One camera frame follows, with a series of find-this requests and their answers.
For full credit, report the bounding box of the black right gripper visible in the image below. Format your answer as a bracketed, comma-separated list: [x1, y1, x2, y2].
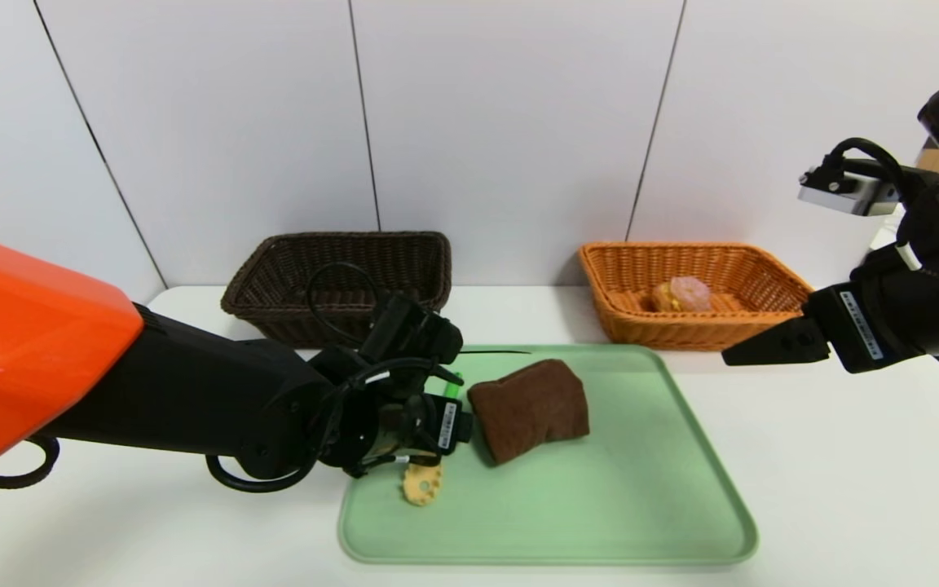
[721, 263, 939, 374]

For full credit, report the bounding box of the pink and yellow bun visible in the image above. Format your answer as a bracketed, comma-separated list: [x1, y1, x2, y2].
[650, 276, 713, 313]

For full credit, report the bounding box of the brown towel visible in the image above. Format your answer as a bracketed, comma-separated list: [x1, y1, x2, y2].
[467, 359, 590, 466]

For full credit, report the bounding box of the yellow pasta spoon green handle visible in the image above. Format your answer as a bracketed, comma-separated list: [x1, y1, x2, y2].
[402, 371, 464, 507]

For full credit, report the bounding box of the orange wicker basket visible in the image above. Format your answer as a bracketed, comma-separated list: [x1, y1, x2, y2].
[577, 241, 814, 353]

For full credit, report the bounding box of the dark brown wicker basket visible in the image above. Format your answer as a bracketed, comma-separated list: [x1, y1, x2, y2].
[221, 232, 452, 350]

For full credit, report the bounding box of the light green plastic tray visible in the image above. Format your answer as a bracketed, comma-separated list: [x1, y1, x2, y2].
[338, 344, 759, 565]

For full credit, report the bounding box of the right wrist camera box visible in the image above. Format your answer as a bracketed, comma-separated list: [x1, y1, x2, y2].
[798, 167, 902, 217]

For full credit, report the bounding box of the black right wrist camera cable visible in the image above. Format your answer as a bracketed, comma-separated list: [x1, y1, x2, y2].
[824, 137, 919, 205]

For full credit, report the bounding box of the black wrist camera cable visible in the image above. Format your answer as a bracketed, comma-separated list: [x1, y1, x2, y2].
[824, 137, 919, 205]
[205, 263, 454, 494]

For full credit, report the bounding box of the black left wrist camera cable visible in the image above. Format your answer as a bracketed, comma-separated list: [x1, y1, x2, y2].
[205, 263, 454, 494]

